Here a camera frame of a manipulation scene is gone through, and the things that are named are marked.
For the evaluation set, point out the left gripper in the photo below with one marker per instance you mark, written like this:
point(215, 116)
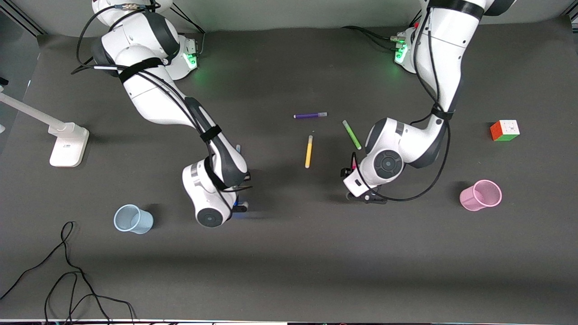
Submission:
point(346, 173)

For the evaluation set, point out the blue marker with clear cap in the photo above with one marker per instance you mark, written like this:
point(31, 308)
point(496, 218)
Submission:
point(235, 206)

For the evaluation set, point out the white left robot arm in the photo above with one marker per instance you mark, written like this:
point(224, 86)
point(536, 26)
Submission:
point(442, 54)

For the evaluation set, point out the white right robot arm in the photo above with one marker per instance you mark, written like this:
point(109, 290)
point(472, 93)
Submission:
point(149, 99)

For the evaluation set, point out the green marker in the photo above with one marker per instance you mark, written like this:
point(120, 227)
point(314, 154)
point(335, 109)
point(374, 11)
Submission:
point(352, 134)

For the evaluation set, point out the yellow marker with clear cap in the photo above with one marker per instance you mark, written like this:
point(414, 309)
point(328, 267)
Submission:
point(309, 153)

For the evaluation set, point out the purple marker with clear cap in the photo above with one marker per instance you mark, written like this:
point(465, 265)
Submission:
point(309, 115)

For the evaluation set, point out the light blue plastic cup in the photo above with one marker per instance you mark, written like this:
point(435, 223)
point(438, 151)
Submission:
point(140, 221)

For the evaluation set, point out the pink plastic cup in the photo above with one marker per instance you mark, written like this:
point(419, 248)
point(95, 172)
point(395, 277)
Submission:
point(474, 198)

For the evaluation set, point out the multicoloured puzzle cube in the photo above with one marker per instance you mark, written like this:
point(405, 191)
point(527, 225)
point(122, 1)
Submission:
point(505, 131)

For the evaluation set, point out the white stand with flat base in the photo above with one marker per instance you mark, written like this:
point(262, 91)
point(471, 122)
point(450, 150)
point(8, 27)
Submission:
point(67, 146)

